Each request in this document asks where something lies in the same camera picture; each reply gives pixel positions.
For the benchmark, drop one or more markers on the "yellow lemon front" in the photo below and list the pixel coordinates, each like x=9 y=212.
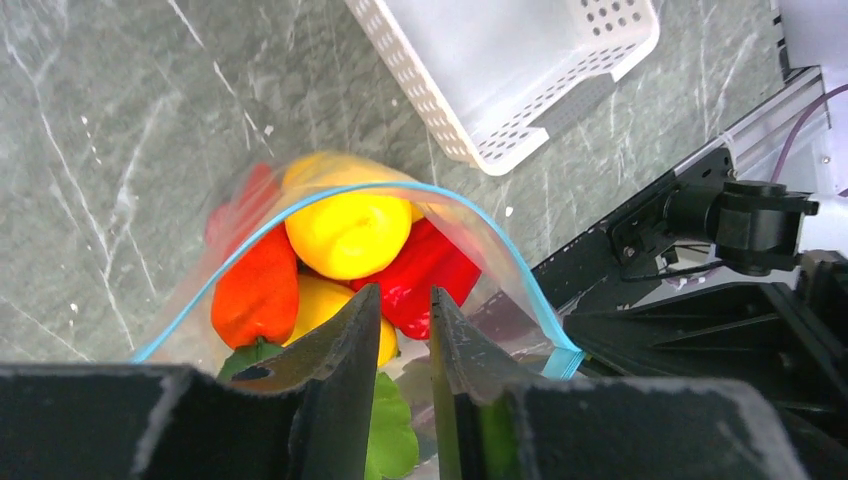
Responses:
x=320 y=299

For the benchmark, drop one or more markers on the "white plastic basket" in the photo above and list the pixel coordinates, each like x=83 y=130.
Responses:
x=492 y=80

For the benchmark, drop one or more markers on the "yellow fruit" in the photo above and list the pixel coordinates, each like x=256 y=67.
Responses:
x=349 y=211

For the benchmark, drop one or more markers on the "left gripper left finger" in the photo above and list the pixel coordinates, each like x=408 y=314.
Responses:
x=302 y=414

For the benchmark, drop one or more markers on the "aluminium frame rail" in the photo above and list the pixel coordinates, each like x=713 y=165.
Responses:
x=764 y=129

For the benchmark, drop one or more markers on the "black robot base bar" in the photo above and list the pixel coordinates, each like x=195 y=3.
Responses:
x=639 y=302

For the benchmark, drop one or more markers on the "clear zip top bag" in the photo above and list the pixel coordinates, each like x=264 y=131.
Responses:
x=506 y=299

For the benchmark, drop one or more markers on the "red bell pepper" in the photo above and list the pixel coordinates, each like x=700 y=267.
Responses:
x=427 y=259

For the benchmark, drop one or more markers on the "pink peach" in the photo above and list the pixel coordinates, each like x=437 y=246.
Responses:
x=229 y=224

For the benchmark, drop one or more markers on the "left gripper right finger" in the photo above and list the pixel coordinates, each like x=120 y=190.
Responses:
x=497 y=420

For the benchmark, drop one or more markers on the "orange carrot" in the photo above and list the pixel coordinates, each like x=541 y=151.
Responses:
x=258 y=297

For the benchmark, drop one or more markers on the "yellow lemon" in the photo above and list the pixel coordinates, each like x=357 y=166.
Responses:
x=349 y=254
x=320 y=299

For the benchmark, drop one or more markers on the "green leafy vegetable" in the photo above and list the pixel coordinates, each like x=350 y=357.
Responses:
x=371 y=424

